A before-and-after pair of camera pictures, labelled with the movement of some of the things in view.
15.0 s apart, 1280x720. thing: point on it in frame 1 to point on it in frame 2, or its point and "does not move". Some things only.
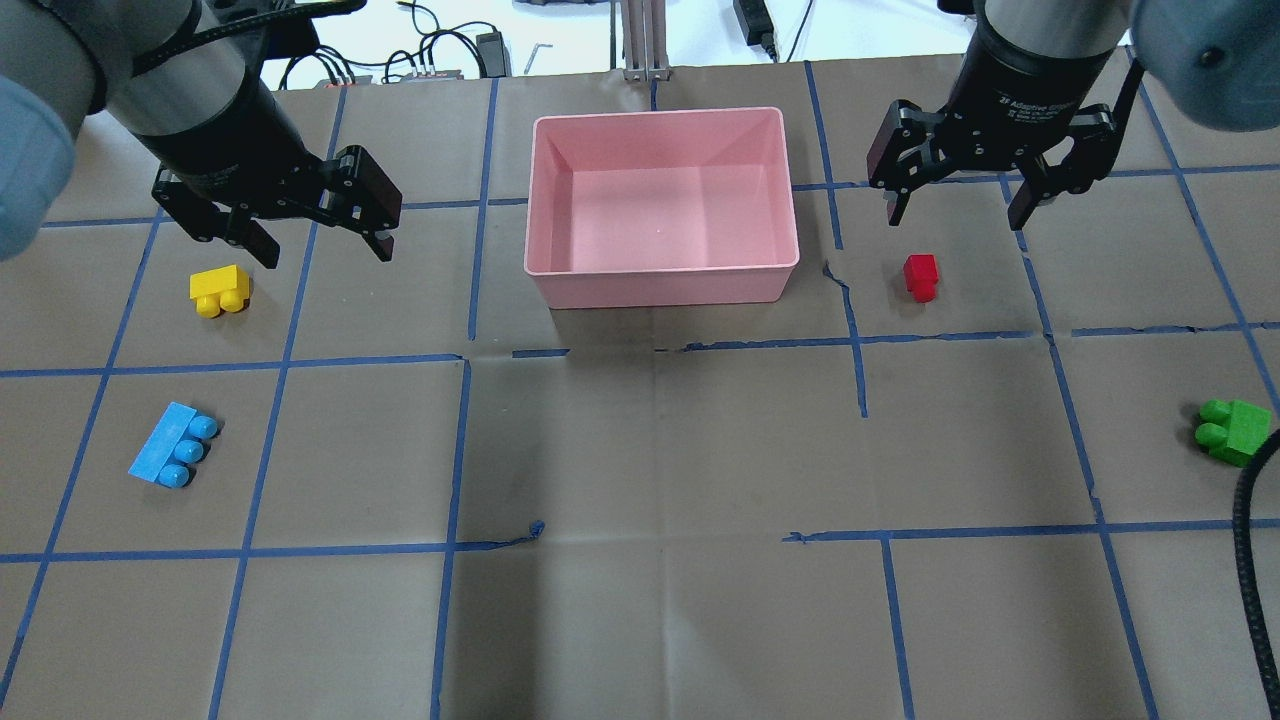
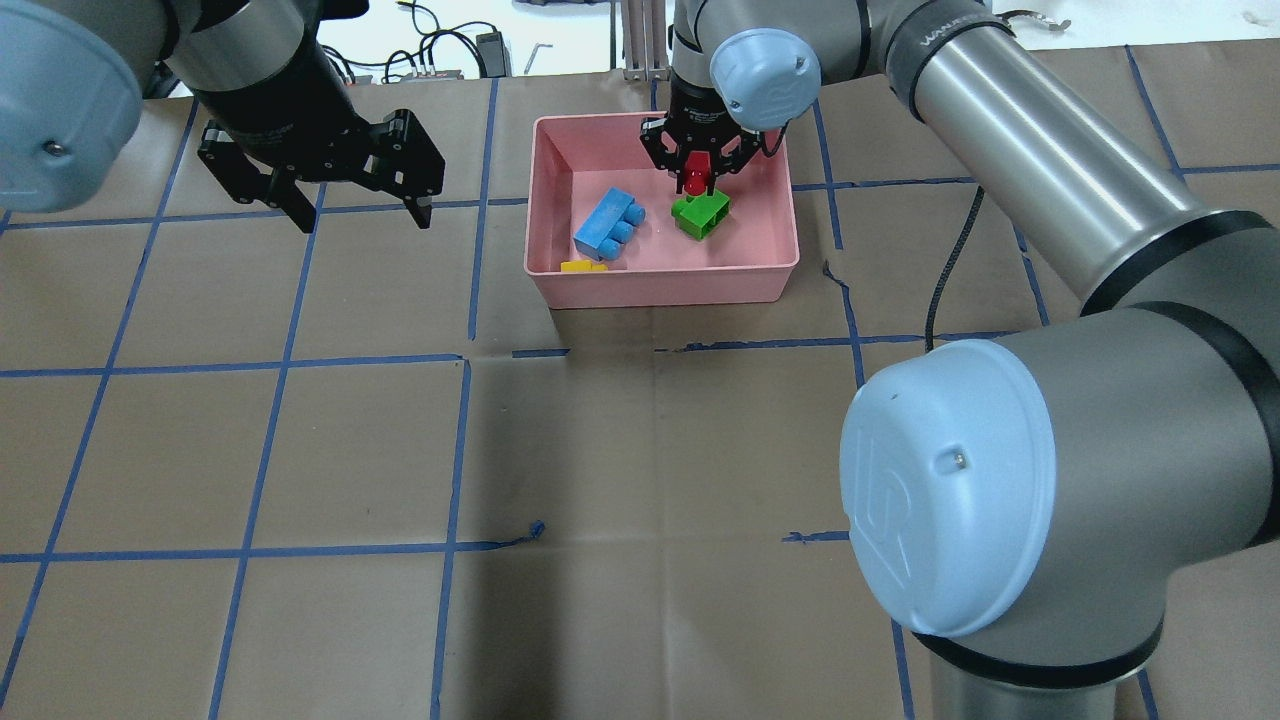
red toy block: (921, 275) to (697, 169)
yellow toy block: (222, 288) to (582, 266)
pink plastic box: (660, 208) does not move
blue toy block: (174, 445) to (610, 225)
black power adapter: (491, 52) does not move
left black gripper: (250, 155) to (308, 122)
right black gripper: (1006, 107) to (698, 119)
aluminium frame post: (644, 40) does not move
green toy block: (1232, 431) to (698, 215)
